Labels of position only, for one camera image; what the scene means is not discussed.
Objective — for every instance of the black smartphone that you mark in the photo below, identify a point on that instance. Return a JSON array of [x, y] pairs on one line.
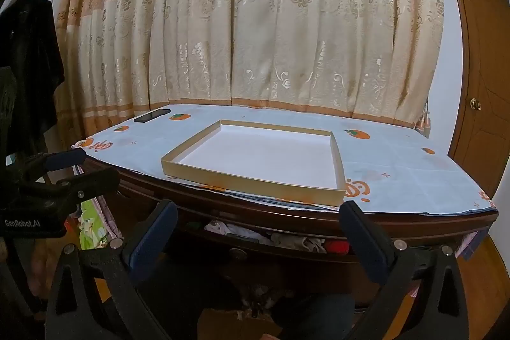
[[151, 115]]

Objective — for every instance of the wooden desk drawer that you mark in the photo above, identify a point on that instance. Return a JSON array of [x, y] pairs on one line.
[[299, 272]]

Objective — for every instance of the brass door knob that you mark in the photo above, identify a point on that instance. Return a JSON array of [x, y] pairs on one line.
[[475, 104]]

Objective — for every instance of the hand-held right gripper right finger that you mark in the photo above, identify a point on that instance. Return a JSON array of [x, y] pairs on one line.
[[364, 242]]

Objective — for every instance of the blue checked cloth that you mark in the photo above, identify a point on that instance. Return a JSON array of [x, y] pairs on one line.
[[470, 242]]

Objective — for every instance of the black hanging garment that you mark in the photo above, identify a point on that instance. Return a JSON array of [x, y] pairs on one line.
[[32, 65]]

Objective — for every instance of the white folded cloth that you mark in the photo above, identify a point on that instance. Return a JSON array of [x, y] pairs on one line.
[[223, 227]]

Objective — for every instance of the green cartoon-print cloth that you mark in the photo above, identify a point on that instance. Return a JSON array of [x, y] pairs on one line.
[[89, 228]]

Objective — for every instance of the bright red underwear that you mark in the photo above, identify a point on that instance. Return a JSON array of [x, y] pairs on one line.
[[338, 246]]

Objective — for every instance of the dark wooden desk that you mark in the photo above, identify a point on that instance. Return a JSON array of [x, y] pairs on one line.
[[418, 225]]

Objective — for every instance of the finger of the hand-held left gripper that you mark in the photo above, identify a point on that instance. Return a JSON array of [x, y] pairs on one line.
[[91, 180], [65, 160]]

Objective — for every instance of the beige underwear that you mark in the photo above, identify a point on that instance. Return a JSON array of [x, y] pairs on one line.
[[303, 242]]

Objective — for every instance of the curtain tassel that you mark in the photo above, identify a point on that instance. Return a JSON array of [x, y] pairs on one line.
[[422, 121]]

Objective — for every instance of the shallow gold cardboard tray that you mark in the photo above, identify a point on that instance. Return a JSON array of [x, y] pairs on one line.
[[259, 156]]

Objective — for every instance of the pale blue fruit-print tablecloth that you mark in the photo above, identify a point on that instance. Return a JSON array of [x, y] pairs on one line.
[[398, 164]]

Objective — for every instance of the beige floral curtain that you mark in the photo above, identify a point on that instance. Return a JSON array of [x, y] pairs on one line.
[[259, 25]]

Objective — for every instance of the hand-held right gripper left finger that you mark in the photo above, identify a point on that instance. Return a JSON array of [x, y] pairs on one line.
[[153, 238]]

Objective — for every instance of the brown wooden door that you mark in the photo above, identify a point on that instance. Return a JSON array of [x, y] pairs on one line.
[[478, 45]]

